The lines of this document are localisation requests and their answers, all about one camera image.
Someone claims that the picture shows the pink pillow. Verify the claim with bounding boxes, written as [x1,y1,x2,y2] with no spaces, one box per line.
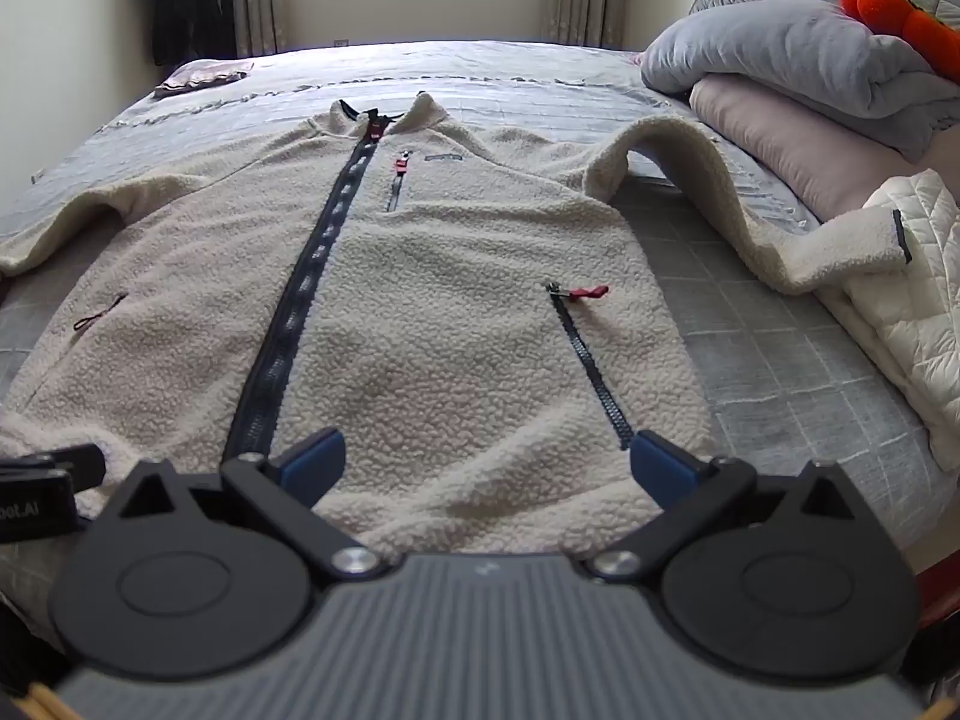
[688,79,960,222]

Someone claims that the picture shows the grey folded duvet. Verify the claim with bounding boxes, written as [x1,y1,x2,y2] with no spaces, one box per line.
[641,0,960,160]

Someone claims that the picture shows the grey bed sheet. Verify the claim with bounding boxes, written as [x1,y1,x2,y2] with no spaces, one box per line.
[112,40,653,128]

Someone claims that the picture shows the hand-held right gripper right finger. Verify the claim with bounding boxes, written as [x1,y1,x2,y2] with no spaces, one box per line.
[583,431,863,583]

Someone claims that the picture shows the small pink folded cloth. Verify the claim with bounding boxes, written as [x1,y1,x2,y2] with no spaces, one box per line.
[154,60,256,100]

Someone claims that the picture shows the grey checked blanket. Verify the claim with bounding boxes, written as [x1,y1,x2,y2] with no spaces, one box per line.
[0,75,960,563]

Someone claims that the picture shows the cream fleece jacket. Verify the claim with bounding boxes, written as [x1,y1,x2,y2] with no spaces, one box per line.
[0,90,912,601]

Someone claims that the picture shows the orange plush toy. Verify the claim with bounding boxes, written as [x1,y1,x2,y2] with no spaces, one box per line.
[838,0,960,83]

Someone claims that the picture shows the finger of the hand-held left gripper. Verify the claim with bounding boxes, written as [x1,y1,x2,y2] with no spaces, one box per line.
[0,444,106,490]

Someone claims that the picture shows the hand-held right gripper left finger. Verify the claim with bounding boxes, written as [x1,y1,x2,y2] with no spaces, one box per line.
[105,427,380,583]

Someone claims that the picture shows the dark hanging clothes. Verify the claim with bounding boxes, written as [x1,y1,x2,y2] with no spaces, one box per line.
[141,0,237,67]

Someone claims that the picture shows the white quilted jacket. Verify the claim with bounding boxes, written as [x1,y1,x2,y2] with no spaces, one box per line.
[817,169,960,466]

